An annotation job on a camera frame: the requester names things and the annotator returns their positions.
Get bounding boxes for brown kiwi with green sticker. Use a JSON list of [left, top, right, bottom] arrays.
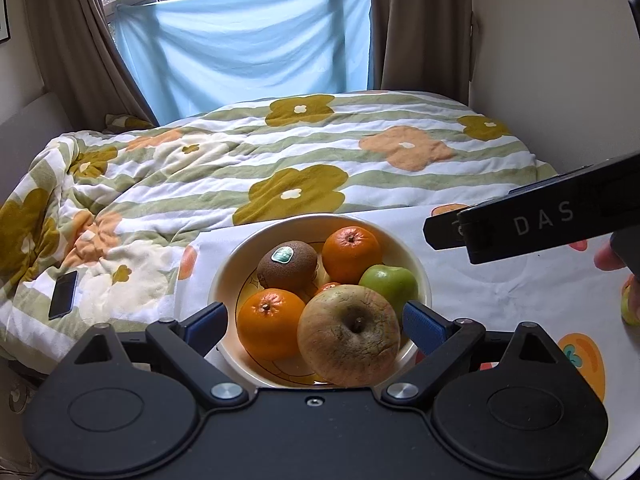
[[256, 241, 319, 292]]

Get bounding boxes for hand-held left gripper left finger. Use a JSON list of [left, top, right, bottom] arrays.
[[59, 301, 251, 413]]

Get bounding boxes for large orange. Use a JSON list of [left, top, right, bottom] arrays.
[[236, 288, 307, 361], [321, 226, 383, 286]]

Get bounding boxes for large brown russet apple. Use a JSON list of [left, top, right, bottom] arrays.
[[297, 284, 402, 388]]

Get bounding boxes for floral striped quilt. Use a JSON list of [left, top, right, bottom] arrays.
[[0, 90, 558, 361]]

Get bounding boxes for cream bowl with duck print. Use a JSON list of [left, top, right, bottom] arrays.
[[207, 214, 432, 390]]

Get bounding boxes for black smartphone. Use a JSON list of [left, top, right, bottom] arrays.
[[48, 270, 80, 321]]

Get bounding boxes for brown curtain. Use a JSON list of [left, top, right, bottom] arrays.
[[22, 0, 161, 128], [367, 0, 473, 106]]

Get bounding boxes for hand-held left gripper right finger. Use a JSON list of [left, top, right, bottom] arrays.
[[381, 300, 571, 411]]

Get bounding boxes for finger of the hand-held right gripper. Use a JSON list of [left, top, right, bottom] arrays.
[[423, 205, 470, 251]]

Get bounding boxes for person's right hand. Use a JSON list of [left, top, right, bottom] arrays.
[[595, 243, 640, 328]]

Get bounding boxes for green apple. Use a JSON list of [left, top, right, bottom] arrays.
[[621, 280, 637, 324], [358, 264, 420, 328]]

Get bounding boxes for white fruit-printed cloth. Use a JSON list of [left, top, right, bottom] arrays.
[[177, 202, 640, 480]]

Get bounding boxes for light blue hanging cloth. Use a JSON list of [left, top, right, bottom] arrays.
[[115, 0, 373, 126]]

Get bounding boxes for grey bed board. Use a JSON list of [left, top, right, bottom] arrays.
[[0, 91, 77, 207]]

